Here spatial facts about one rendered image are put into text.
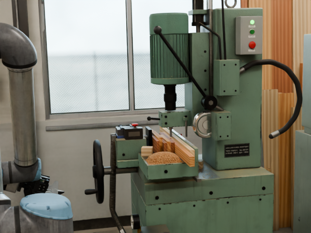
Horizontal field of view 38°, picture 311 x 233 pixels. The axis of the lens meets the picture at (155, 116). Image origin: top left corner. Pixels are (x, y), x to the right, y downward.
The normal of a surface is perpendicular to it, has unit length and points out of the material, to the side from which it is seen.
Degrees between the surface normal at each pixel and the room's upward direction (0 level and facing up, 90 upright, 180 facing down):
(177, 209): 90
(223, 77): 90
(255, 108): 90
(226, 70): 90
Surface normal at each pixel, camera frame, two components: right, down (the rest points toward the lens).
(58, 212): 0.66, 0.01
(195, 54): 0.19, 0.15
